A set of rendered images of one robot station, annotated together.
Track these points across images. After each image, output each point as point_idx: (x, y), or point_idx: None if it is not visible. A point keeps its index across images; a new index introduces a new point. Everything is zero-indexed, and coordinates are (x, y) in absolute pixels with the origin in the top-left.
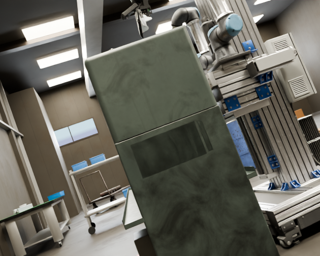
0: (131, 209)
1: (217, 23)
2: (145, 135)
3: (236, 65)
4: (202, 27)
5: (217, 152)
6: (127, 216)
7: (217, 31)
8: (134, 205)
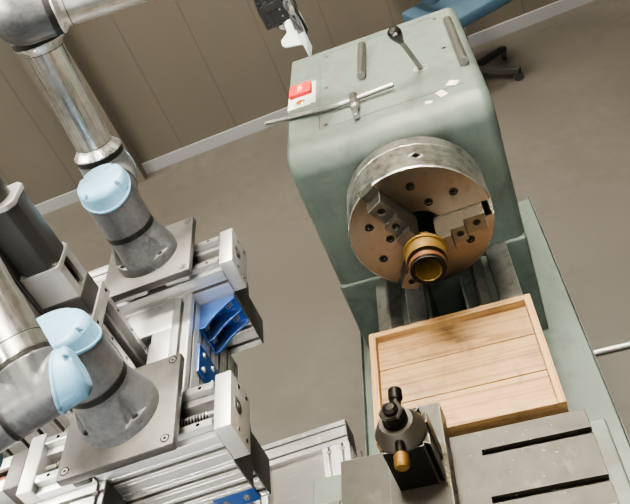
0: (551, 283)
1: (122, 152)
2: None
3: None
4: (23, 199)
5: None
6: (539, 236)
7: (130, 170)
8: (554, 313)
